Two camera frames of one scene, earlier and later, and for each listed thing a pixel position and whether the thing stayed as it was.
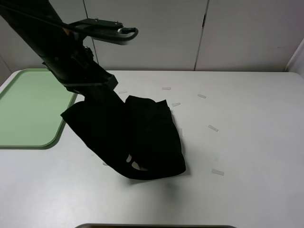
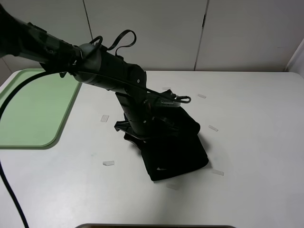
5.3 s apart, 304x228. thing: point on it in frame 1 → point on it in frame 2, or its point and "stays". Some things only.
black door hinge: (204, 18) stays
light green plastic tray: (31, 106) stays
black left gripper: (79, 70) → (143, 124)
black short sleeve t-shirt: (137, 136) → (185, 155)
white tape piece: (202, 96) stays
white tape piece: (213, 128) stays
